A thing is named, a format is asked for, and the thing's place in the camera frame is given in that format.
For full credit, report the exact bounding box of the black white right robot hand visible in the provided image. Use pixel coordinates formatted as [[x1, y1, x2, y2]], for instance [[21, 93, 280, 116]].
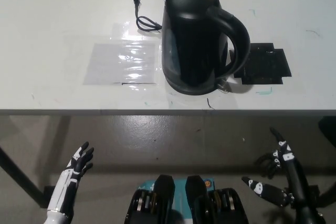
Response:
[[241, 127, 310, 209]]

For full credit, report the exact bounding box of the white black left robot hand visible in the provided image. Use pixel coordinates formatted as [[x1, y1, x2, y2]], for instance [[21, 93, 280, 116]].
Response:
[[46, 141, 95, 216]]

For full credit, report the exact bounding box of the black electric kettle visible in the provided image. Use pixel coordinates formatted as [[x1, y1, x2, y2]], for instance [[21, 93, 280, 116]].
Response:
[[160, 0, 251, 96]]

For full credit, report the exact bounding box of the black teal robot body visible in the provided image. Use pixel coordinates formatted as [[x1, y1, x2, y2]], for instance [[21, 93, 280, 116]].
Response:
[[124, 174, 249, 224]]

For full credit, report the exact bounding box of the dark bulky object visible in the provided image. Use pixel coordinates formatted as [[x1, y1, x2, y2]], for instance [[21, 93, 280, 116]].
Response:
[[318, 119, 336, 141]]

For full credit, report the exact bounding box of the black square mat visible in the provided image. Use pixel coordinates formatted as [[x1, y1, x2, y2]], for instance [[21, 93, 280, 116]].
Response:
[[229, 42, 292, 86]]

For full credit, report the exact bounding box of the clear taped plastic sheet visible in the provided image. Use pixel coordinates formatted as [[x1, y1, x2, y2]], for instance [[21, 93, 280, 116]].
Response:
[[82, 20, 163, 87]]

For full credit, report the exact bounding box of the black power cord with plug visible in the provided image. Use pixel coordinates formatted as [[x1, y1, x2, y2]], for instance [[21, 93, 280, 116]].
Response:
[[133, 0, 163, 33]]

